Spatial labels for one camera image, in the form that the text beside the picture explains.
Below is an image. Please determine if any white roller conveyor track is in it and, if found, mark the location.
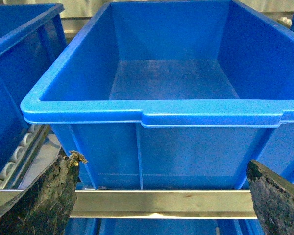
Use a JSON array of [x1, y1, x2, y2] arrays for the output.
[[0, 125, 49, 189]]

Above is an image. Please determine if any metal front rack rail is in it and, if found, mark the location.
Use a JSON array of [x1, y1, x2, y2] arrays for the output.
[[0, 188, 294, 220]]

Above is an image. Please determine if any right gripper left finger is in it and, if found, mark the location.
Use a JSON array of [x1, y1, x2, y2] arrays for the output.
[[0, 151, 87, 235]]

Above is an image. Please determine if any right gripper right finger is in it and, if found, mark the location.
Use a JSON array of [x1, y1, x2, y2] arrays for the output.
[[246, 160, 294, 235]]

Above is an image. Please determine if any lower shelf blue bin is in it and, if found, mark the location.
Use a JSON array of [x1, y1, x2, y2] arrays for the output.
[[65, 218, 264, 235]]

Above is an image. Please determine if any blue plastic bin with buttons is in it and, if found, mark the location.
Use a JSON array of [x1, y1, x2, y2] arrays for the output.
[[0, 3, 67, 172]]

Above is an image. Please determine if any empty blue plastic bin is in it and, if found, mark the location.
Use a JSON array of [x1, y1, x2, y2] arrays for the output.
[[21, 0, 294, 190]]

